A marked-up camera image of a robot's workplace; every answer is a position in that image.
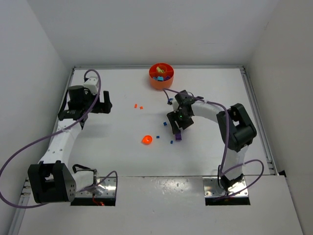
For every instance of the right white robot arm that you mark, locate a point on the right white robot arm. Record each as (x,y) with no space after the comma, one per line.
(236,128)

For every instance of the purple rounded lego piece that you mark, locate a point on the purple rounded lego piece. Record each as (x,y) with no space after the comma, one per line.
(167,78)

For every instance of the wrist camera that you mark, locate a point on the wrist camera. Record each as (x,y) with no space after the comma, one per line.
(92,84)
(174,104)

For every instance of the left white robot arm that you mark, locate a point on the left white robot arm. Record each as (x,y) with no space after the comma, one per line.
(51,180)

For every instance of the orange heart-shaped piece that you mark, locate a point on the orange heart-shaped piece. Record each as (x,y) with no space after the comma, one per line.
(147,140)

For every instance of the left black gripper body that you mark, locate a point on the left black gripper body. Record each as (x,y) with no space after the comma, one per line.
(98,105)

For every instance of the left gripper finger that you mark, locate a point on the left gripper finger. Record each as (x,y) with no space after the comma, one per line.
(102,108)
(106,97)

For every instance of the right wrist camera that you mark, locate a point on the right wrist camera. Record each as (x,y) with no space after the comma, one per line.
(174,104)

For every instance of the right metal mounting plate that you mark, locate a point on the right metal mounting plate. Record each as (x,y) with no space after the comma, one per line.
(214,190)

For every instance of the orange divided round container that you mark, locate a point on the orange divided round container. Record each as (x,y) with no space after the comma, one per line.
(161,75)

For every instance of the metal mounting plate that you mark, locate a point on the metal mounting plate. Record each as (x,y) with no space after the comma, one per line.
(105,190)
(214,190)

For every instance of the purple lego plate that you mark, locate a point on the purple lego plate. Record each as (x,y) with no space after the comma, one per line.
(178,136)

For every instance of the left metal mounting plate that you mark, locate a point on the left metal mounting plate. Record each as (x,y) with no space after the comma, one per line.
(105,190)

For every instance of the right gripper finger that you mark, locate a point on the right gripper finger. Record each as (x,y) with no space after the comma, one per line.
(183,125)
(175,128)

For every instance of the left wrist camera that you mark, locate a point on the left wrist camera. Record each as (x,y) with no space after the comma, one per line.
(92,84)

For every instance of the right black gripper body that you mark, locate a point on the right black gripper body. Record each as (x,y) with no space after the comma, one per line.
(180,123)

